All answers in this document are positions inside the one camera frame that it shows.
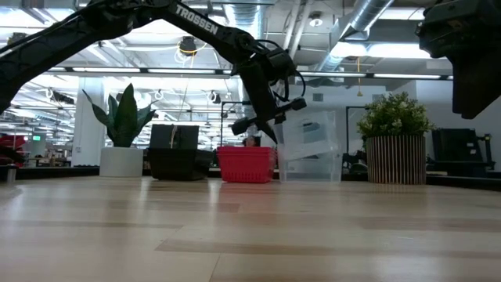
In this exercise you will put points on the flowering plant in striped pot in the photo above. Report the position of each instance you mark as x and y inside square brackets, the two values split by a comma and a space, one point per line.
[395, 160]

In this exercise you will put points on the person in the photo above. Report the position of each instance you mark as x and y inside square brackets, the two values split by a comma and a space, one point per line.
[250, 142]

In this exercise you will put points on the silver ceiling duct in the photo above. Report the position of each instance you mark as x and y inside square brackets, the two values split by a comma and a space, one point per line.
[250, 13]
[364, 15]

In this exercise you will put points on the large clear plastic basket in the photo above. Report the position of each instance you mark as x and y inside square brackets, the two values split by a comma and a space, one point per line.
[313, 170]

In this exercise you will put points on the silver metal cup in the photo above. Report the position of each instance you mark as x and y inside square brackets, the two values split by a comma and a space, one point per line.
[11, 173]

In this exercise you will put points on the red decoration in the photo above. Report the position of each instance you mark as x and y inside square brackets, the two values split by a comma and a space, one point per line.
[9, 143]

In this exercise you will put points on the black equipment rack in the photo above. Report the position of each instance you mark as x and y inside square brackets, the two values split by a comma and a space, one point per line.
[454, 145]

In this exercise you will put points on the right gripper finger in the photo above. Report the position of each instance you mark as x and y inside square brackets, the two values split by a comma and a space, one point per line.
[477, 86]

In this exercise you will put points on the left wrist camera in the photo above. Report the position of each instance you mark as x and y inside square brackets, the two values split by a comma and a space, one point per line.
[280, 62]

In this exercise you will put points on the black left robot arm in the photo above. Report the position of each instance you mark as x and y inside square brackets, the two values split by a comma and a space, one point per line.
[51, 43]

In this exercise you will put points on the white column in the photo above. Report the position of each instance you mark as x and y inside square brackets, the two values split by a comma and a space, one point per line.
[88, 129]

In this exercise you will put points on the snake plant in white pot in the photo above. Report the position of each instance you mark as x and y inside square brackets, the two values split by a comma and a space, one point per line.
[125, 117]

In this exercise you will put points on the ceiling light strip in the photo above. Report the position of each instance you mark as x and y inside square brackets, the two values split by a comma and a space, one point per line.
[407, 76]
[105, 70]
[182, 71]
[332, 74]

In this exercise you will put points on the round black ceiling device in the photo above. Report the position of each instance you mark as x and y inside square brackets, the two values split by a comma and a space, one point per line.
[188, 45]

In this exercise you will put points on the large pink plastic basket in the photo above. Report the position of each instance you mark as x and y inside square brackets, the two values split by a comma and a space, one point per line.
[246, 166]

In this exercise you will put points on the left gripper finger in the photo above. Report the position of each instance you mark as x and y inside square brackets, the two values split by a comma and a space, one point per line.
[269, 129]

